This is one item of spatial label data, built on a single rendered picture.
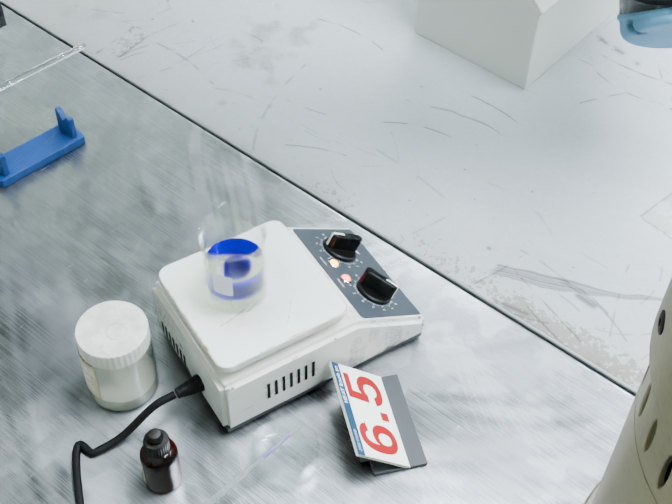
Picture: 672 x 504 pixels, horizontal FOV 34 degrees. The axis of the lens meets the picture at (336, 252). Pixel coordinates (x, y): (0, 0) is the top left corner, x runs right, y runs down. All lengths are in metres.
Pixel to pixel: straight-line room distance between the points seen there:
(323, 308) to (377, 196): 0.23
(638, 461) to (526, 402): 0.66
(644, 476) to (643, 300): 0.76
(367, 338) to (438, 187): 0.24
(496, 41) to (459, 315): 0.35
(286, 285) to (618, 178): 0.40
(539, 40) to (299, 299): 0.45
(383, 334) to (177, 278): 0.18
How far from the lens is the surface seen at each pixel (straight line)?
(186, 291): 0.89
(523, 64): 1.20
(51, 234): 1.07
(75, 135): 1.15
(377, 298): 0.93
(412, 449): 0.90
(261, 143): 1.14
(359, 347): 0.92
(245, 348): 0.85
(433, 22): 1.26
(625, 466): 0.30
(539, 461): 0.92
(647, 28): 1.00
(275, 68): 1.23
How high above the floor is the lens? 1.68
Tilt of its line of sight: 49 degrees down
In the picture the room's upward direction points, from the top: 1 degrees clockwise
